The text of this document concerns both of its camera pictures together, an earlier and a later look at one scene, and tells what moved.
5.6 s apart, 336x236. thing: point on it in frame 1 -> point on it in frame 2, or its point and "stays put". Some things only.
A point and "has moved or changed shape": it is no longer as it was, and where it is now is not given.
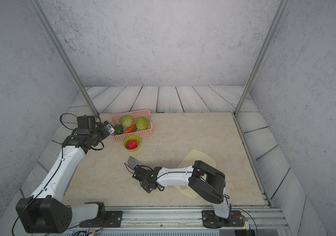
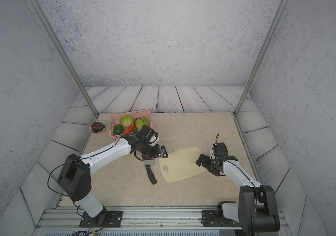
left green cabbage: (126, 121) stays put
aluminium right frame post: (281, 8) stays put
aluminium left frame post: (52, 33) stays put
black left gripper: (106, 132) -> (156, 154)
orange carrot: (130, 128) stays put
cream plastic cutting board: (187, 158) has moved or changed shape
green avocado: (118, 129) stays put
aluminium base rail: (184, 221) stays put
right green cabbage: (141, 123) stays put
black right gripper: (147, 189) -> (205, 163)
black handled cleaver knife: (132, 162) -> (148, 163)
